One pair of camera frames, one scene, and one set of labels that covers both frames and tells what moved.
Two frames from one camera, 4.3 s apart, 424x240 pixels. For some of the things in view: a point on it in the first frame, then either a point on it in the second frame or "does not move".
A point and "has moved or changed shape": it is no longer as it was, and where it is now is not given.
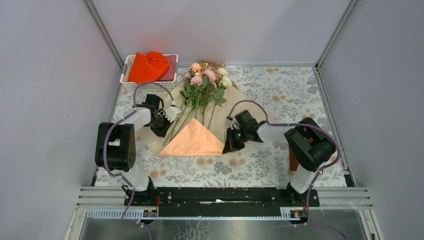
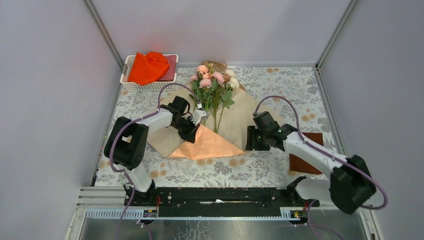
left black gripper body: [158, 127] to [185, 127]
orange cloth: [148, 68] does not move
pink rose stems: [201, 92] has moved or changed shape
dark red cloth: [170, 75] does not move
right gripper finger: [234, 140] to [252, 140]
